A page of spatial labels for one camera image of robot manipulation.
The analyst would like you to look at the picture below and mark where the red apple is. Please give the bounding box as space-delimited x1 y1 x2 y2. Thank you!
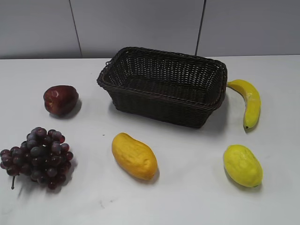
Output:
43 85 79 117

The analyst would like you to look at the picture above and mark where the black wicker basket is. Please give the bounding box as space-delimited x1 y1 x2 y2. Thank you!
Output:
97 47 227 128

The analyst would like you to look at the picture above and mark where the orange mango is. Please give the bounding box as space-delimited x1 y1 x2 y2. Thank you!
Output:
112 133 158 180

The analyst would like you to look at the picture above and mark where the yellow lemon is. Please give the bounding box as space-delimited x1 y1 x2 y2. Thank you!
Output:
223 144 263 188

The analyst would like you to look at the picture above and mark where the dark purple grape bunch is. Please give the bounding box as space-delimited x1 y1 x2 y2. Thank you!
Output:
0 127 74 190

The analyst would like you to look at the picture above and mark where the yellow banana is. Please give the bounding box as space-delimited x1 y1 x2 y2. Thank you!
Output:
227 79 261 129

